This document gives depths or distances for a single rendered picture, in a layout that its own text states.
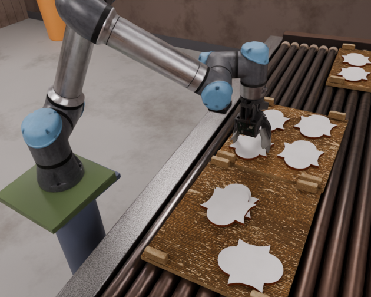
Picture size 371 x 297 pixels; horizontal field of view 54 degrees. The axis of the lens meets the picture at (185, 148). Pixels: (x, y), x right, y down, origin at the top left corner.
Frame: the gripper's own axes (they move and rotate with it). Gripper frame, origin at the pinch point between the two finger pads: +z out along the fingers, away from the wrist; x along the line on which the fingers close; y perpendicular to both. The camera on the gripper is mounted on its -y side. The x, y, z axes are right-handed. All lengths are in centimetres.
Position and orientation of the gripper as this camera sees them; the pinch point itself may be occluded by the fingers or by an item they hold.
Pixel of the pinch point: (251, 145)
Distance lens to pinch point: 122.9
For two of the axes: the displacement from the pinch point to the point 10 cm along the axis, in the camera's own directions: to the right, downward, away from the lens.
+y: -4.9, 5.4, -6.8
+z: 0.6, 8.0, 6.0
